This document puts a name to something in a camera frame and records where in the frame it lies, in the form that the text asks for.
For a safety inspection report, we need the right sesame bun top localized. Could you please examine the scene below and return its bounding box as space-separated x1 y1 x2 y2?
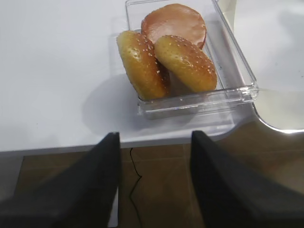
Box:
154 35 217 93

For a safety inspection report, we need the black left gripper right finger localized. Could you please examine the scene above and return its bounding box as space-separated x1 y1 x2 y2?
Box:
191 131 304 228

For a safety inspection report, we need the clear bun container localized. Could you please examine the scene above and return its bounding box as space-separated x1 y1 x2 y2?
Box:
125 0 258 119

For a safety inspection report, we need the thin black cable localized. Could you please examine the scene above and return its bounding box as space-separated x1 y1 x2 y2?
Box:
128 147 143 228

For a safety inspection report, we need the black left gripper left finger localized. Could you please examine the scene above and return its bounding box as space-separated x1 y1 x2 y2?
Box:
0 133 120 228

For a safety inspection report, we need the white metal tray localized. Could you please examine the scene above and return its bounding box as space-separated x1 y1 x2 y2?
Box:
217 0 304 133

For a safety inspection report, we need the sesame bun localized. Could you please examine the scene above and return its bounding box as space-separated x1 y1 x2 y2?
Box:
154 35 217 93
116 30 170 100

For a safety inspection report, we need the smooth brown bun half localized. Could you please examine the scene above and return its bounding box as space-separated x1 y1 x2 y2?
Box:
141 3 207 49

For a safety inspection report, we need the left sesame bun top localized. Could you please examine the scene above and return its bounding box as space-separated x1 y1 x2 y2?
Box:
116 30 170 100

